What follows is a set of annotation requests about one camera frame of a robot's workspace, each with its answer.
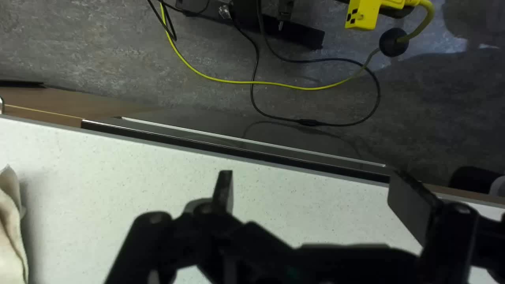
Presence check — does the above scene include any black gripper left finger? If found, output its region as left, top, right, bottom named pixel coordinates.
left=105, top=168, right=297, bottom=284

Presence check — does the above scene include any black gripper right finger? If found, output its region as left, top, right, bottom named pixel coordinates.
left=387, top=170, right=505, bottom=284

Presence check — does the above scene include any stained beige towel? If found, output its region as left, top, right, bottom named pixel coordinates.
left=0, top=163, right=29, bottom=284

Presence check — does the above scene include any black rounded object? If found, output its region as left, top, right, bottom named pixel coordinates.
left=449, top=163, right=505, bottom=197

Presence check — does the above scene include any dark dishwasher front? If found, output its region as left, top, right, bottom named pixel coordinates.
left=81, top=114, right=394, bottom=184

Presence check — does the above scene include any black round foot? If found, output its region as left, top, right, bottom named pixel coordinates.
left=379, top=26, right=411, bottom=58

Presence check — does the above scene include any wooden base cabinet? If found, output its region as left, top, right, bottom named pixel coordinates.
left=0, top=84, right=160, bottom=129

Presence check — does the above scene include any yellow plastic device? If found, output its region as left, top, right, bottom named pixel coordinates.
left=345, top=0, right=409, bottom=31

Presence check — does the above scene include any black floor cable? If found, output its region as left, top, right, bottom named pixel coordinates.
left=226, top=0, right=384, bottom=129

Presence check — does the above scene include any yellow floor cable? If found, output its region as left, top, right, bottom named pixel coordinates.
left=157, top=0, right=438, bottom=92

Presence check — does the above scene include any thin black floor wire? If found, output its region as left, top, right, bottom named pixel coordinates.
left=147, top=0, right=179, bottom=42

